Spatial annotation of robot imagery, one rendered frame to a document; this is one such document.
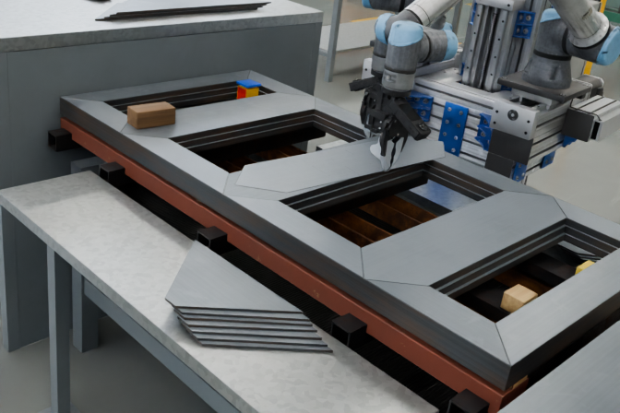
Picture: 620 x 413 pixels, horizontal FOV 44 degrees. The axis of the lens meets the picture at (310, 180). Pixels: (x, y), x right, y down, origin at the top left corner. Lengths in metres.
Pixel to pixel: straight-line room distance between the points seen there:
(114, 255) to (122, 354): 0.98
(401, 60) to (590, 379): 0.81
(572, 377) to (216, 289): 0.69
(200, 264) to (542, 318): 0.70
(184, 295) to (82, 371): 1.13
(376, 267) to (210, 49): 1.35
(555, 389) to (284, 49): 1.89
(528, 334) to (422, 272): 0.25
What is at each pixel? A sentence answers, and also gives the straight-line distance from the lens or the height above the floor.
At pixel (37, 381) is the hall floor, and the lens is 2.62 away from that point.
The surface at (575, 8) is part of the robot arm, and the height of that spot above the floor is 1.31.
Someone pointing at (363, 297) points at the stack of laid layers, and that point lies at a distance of 1.53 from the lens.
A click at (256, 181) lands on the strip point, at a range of 1.87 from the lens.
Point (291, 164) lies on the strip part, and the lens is 1.99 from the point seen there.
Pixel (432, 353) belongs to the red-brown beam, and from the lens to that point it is 1.46.
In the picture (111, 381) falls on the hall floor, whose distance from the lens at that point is 2.60.
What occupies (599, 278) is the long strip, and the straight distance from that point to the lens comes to 1.73.
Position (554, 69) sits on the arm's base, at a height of 1.09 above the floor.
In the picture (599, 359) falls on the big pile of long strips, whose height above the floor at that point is 0.85.
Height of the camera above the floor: 1.63
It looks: 24 degrees down
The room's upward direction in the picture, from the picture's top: 7 degrees clockwise
